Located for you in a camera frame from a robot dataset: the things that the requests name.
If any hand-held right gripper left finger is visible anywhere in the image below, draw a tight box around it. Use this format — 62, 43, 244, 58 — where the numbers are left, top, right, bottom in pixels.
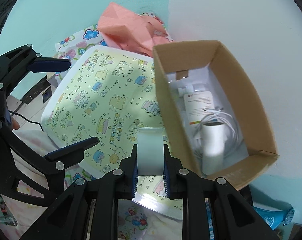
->
20, 144, 139, 240

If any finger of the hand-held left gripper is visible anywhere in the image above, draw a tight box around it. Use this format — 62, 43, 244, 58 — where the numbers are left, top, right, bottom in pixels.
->
0, 44, 72, 92
0, 120, 100, 199

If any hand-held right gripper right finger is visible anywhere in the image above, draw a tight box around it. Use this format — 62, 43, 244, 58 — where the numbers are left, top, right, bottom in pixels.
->
163, 144, 288, 240

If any white tape roll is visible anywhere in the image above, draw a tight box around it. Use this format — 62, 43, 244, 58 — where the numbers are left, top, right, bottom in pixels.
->
137, 127, 166, 176

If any white cylinder device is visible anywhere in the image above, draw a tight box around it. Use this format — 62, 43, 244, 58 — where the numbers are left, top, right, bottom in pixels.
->
202, 122, 227, 176

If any brown cardboard box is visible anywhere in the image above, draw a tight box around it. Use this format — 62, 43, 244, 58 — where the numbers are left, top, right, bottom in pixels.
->
152, 40, 279, 192

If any white leaflet card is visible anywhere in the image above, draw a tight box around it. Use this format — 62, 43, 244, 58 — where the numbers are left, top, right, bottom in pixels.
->
183, 91, 217, 126

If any white cable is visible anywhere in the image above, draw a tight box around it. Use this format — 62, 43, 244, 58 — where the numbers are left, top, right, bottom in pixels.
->
191, 107, 242, 156

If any clear bottle white cap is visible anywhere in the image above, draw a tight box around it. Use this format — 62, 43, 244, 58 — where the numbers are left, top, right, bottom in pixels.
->
178, 83, 207, 96

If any dark panel with socket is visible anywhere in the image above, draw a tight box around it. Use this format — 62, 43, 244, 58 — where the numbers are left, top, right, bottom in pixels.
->
20, 74, 59, 106

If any yellow cartoon wrapping paper sheet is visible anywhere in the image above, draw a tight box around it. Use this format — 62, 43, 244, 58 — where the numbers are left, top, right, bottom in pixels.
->
41, 45, 184, 221

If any floral printed blanket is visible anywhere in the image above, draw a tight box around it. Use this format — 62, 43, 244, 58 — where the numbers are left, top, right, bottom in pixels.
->
0, 127, 184, 240

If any yellow printed table mat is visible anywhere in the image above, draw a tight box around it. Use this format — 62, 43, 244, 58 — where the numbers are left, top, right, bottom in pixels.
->
47, 49, 184, 210

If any floral wrapping paper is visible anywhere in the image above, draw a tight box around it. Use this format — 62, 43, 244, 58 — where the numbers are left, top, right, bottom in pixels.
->
54, 24, 109, 81

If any dark mesh object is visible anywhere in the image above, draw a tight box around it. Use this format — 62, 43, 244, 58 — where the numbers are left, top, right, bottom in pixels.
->
0, 0, 23, 48

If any blue snowflake gift bag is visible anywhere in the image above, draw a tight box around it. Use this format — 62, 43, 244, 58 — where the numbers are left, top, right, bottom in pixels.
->
253, 204, 296, 231

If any black cable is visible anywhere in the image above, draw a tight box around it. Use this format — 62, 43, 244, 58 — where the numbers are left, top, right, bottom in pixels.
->
9, 112, 44, 132

